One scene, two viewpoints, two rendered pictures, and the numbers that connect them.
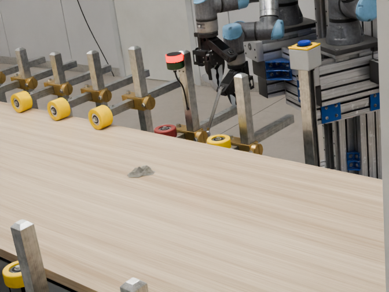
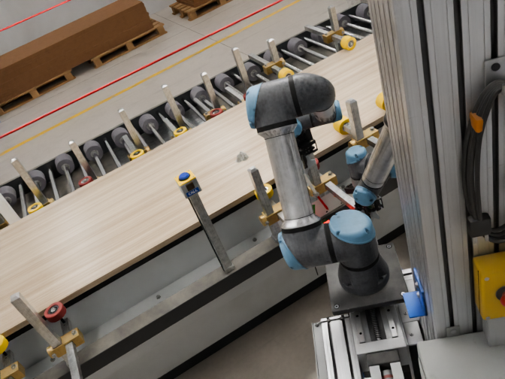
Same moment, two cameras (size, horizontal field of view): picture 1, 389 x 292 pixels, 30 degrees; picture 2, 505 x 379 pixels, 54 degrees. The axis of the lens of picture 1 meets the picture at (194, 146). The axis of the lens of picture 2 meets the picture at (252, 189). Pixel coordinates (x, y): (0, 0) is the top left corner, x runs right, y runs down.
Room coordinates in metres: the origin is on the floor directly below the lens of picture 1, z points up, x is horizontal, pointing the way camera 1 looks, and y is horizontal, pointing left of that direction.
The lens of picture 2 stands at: (3.16, -1.62, 2.21)
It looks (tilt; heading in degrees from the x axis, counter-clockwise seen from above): 36 degrees down; 122
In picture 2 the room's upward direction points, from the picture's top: 21 degrees counter-clockwise
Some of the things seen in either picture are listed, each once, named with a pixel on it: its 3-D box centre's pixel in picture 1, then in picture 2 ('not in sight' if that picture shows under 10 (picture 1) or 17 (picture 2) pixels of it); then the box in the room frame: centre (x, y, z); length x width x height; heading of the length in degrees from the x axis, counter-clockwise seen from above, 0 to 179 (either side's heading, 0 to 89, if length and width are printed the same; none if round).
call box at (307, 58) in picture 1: (305, 57); (188, 184); (2.13, -0.37, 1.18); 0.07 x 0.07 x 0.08; 46
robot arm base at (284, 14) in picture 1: (286, 11); not in sight; (3.29, -0.50, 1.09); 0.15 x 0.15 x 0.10
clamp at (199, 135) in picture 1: (189, 135); (321, 184); (2.50, 0.01, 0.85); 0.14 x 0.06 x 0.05; 46
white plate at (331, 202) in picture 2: not in sight; (319, 208); (2.49, -0.04, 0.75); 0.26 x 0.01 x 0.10; 46
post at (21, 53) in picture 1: (30, 99); not in sight; (3.19, 0.71, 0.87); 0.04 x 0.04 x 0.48; 46
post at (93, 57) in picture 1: (102, 108); not in sight; (2.84, 0.35, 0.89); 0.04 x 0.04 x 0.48; 46
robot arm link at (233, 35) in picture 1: (233, 38); (358, 162); (2.75, -0.20, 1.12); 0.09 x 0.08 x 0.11; 164
